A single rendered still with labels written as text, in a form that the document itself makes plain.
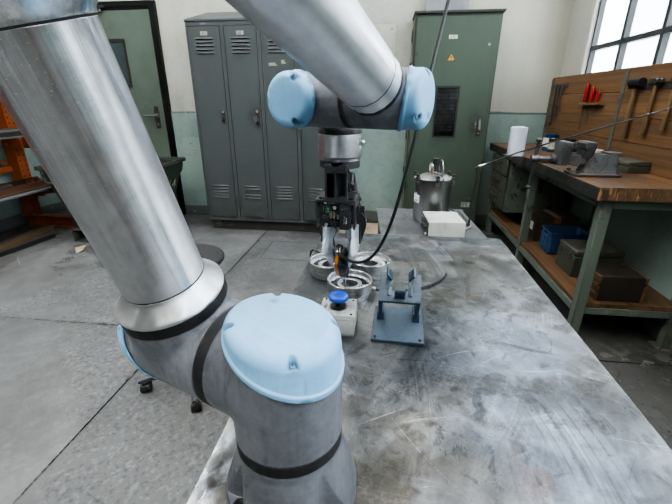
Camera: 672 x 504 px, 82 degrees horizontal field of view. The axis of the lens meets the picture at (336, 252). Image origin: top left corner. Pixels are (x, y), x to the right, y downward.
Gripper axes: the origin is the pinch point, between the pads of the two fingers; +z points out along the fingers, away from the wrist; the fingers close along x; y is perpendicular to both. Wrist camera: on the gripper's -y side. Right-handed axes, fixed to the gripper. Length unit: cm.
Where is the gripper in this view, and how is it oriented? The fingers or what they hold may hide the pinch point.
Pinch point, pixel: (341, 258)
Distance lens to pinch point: 77.3
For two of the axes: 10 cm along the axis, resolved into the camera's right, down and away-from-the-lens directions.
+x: 9.9, 0.6, -1.6
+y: -1.7, 3.6, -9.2
